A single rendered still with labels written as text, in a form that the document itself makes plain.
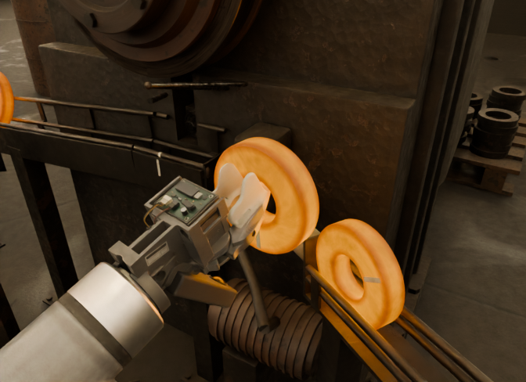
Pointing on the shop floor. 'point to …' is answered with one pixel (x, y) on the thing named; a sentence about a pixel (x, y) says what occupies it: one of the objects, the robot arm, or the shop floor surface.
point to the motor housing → (235, 336)
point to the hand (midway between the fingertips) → (263, 184)
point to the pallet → (492, 140)
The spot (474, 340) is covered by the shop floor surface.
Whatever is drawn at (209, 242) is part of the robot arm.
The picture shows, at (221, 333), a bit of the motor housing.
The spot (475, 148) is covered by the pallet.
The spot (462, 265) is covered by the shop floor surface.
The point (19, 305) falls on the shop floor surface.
